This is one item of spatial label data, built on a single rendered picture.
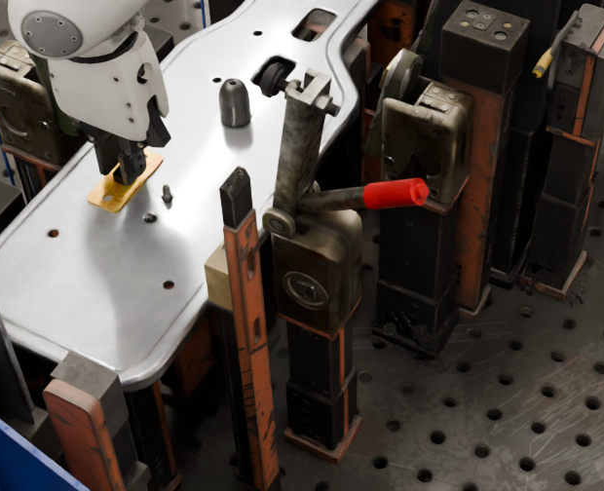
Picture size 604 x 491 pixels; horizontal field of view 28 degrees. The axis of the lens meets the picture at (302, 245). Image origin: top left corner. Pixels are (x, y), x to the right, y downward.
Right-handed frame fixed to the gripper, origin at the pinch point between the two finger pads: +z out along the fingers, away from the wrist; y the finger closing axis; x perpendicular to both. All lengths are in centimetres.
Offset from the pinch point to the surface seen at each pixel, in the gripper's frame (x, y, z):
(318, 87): -0.1, -22.0, -18.1
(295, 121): 1.8, -21.0, -15.6
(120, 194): 2.1, -0.9, 2.9
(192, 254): 5.0, -11.0, 3.3
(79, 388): 30.9, -21.3, -16.5
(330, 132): -14.7, -14.8, 3.0
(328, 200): 0.7, -23.2, -6.4
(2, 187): 5.3, 11.6, 5.2
